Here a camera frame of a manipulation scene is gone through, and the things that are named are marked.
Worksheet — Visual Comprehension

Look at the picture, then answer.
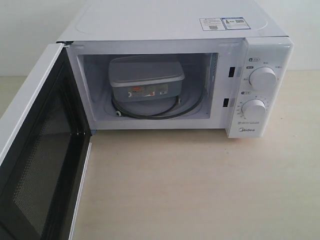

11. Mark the white lidded plastic container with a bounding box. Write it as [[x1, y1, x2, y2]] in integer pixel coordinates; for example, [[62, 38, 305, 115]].
[[108, 54, 185, 103]]

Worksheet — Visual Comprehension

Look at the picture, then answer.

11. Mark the white microwave door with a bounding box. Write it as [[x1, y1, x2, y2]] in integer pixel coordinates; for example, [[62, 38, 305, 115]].
[[0, 42, 91, 240]]

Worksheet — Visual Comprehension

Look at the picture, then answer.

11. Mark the white Midea microwave body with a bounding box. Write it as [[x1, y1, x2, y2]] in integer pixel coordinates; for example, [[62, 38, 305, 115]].
[[57, 0, 294, 138]]

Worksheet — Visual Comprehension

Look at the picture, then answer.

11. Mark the glass turntable plate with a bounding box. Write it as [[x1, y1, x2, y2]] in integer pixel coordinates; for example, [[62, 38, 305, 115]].
[[111, 65, 214, 120]]

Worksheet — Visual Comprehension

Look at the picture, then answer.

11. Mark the white lower timer knob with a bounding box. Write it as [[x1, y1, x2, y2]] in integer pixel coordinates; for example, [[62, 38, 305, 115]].
[[241, 99, 266, 119]]

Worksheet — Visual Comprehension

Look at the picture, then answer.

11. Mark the white info sticker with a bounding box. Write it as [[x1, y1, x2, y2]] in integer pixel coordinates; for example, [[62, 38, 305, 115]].
[[199, 18, 226, 32]]

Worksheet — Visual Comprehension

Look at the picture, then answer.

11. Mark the white upper power knob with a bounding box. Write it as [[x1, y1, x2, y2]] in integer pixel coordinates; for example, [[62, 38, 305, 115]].
[[249, 67, 277, 91]]

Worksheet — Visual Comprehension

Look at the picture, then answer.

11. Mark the blue energy label sticker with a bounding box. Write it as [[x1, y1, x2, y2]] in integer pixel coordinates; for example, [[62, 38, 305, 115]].
[[221, 17, 250, 30]]

